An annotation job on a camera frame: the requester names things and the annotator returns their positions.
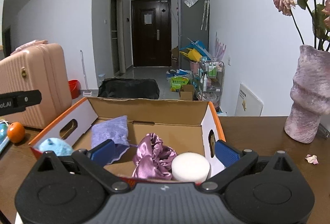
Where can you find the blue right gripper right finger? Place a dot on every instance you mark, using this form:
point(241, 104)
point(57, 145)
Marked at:
point(227, 154)

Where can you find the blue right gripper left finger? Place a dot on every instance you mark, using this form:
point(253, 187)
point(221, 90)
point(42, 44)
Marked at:
point(104, 153)

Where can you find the purple checkered fabric pouch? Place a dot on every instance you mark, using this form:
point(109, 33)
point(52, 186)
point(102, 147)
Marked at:
point(116, 130)

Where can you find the blue fluffy monster plush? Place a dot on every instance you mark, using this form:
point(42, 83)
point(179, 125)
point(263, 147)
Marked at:
point(58, 146)

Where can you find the purple satin scrunchie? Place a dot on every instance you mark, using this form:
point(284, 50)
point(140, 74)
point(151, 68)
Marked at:
point(153, 159)

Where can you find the orange fruit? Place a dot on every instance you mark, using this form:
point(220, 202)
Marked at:
point(16, 132)

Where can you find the blue tissue pack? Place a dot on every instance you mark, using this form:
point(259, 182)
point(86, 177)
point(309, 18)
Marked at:
point(4, 140)

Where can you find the pink ribbed suitcase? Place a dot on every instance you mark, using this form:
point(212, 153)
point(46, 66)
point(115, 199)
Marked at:
point(37, 66)

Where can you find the red cardboard box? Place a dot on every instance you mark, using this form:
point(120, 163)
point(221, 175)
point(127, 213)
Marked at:
point(185, 126)

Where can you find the red bucket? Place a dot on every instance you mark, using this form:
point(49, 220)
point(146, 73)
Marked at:
point(74, 86)

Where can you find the black bag on floor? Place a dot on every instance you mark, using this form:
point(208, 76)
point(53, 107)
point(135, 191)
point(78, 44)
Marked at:
point(129, 88)

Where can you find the small brown cardboard box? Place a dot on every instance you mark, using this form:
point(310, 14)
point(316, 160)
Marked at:
point(187, 92)

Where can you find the fallen pink petal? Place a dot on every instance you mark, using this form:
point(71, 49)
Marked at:
point(312, 159)

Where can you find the green snack bag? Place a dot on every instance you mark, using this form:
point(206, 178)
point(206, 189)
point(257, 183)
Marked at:
point(177, 82)

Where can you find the purple textured vase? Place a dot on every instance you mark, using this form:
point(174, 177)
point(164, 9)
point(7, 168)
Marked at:
point(310, 95)

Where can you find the dark entrance door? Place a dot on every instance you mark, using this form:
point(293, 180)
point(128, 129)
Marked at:
point(151, 33)

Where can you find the grey refrigerator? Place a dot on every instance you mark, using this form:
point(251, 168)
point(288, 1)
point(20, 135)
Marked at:
point(189, 24)

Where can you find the dried pink roses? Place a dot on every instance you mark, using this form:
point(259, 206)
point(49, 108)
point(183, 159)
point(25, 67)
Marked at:
point(319, 12)

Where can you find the white board against wall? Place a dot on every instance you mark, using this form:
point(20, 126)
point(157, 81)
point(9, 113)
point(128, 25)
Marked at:
point(248, 104)

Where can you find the metal wire trolley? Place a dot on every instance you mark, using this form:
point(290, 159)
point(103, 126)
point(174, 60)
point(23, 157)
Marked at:
point(208, 80)

